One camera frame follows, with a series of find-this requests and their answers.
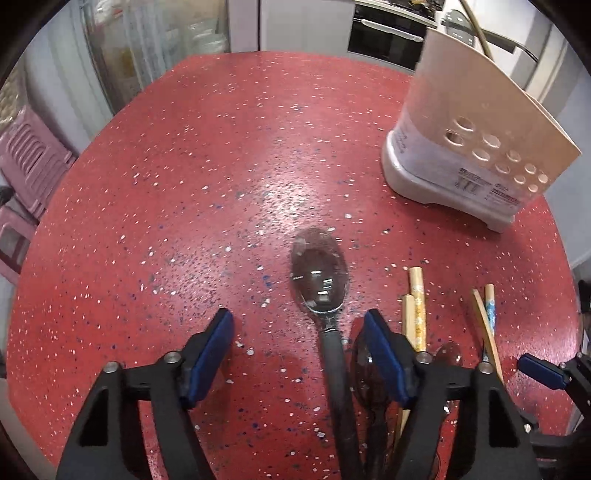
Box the stack of pink stools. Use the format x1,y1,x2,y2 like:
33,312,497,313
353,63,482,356
0,105,77,220

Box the beige plastic utensil holder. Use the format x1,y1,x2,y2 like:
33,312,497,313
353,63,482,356
381,28,581,233

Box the glass sliding door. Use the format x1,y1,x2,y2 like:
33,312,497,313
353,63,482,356
83,0,232,112

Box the black built-in oven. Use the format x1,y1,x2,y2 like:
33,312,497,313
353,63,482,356
347,0,439,62

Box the blue patterned wooden chopstick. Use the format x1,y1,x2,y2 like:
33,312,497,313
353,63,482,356
481,284,498,365

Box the dark clear plastic spoon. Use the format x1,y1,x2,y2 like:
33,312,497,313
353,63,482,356
348,318,398,480

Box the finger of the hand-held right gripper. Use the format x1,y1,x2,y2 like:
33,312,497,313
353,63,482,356
517,353,571,389

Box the large spoon with black handle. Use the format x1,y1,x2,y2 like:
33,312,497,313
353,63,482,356
290,227,365,480

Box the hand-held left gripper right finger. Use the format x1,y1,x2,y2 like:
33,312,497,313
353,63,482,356
362,309,541,480

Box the small brown clear spoon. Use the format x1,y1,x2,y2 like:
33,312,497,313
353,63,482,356
427,340,464,416

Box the yellow patterned wooden chopstick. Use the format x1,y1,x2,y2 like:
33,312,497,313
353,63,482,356
409,267,428,354

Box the small pink stool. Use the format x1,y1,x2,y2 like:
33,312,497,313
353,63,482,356
0,205,38,278

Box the plain wooden chopstick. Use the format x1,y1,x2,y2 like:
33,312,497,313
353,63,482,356
471,288,505,384
393,294,415,450

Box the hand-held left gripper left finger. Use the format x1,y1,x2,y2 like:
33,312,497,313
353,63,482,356
55,308,234,480

